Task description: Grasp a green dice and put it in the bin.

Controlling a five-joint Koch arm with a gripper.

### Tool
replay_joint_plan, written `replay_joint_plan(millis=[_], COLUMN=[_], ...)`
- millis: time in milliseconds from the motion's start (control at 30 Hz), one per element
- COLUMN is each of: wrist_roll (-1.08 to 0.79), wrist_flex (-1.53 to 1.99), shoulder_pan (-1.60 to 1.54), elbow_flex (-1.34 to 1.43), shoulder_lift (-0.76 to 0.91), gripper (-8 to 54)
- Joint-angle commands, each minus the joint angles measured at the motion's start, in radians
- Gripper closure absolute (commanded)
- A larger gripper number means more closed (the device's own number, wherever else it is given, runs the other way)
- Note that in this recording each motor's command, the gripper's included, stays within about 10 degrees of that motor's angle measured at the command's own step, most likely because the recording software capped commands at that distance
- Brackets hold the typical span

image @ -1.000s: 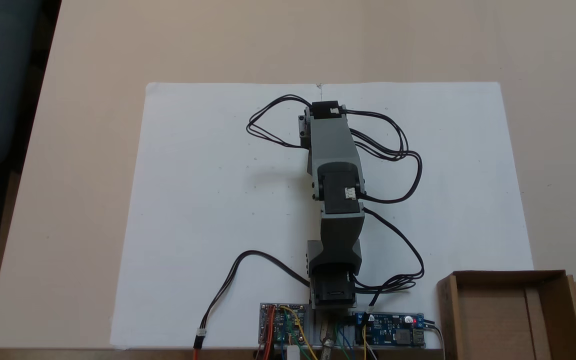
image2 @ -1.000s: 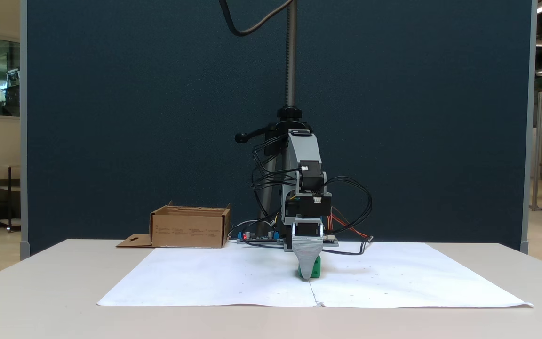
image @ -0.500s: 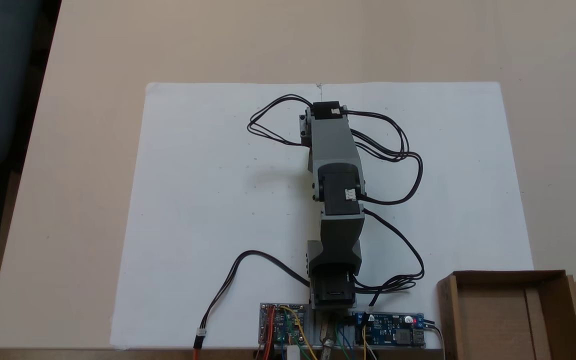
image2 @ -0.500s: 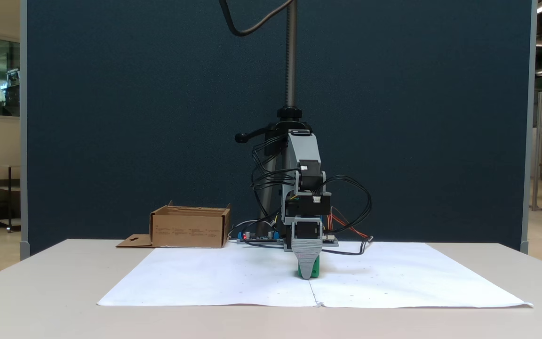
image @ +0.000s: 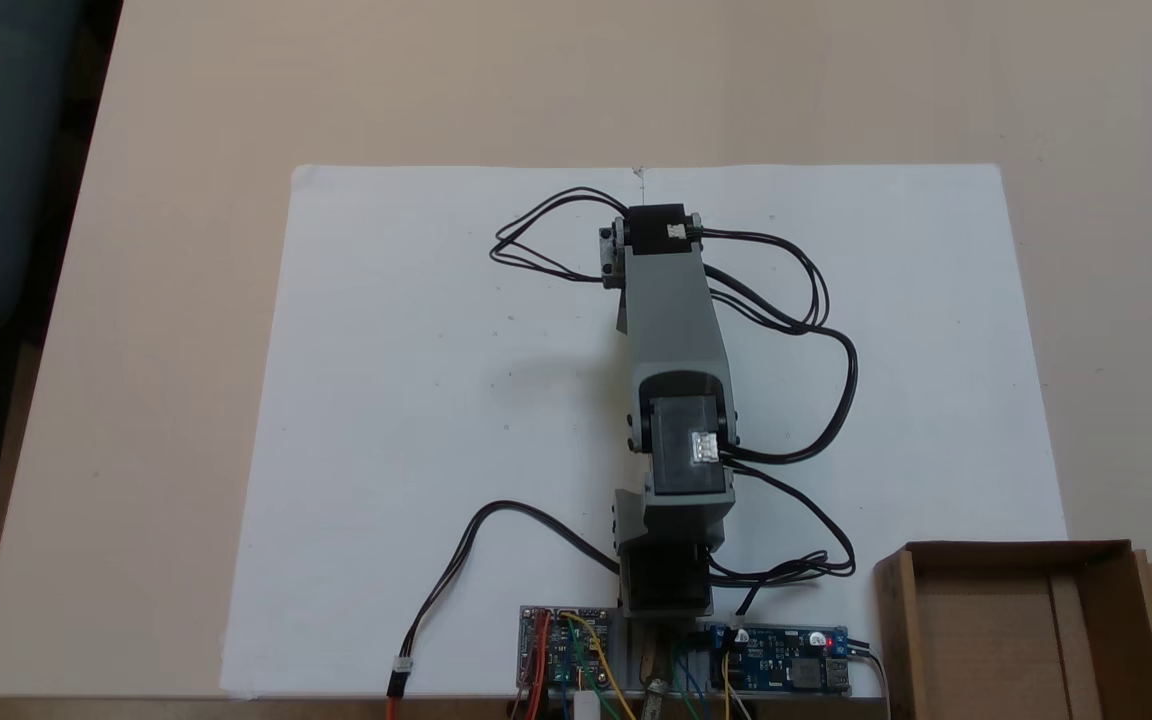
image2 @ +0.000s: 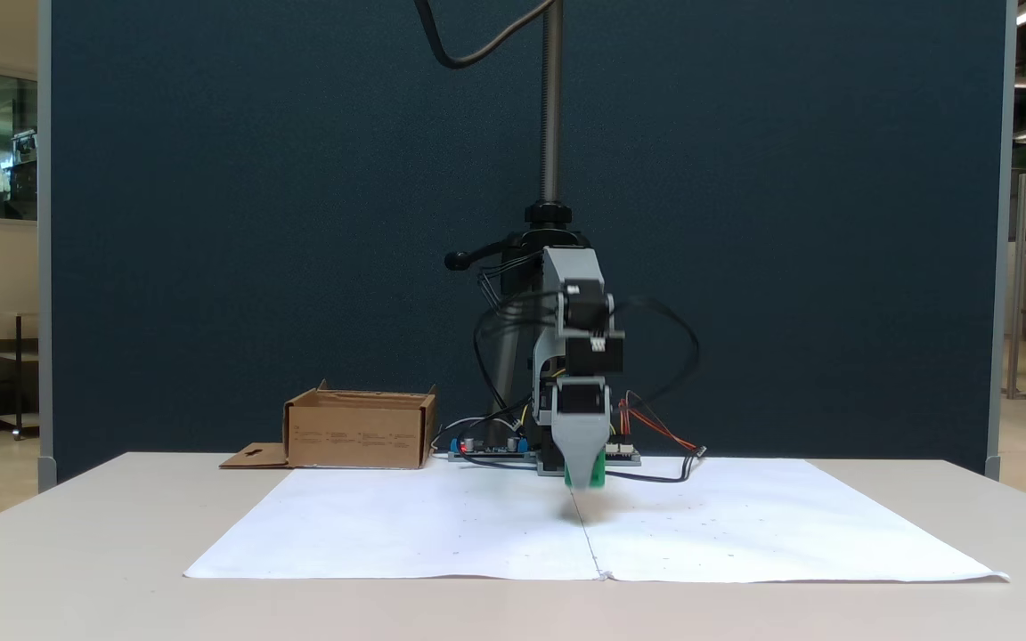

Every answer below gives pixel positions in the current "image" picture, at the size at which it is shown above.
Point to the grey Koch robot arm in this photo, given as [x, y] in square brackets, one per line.
[671, 320]

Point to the white paper sheet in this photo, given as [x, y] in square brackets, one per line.
[386, 400]

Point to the white plug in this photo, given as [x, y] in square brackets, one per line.
[588, 706]

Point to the blue circuit board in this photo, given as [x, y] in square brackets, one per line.
[786, 665]

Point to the brown cardboard box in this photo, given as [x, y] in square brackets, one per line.
[986, 640]

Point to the blue office chair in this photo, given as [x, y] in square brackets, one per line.
[6, 180]

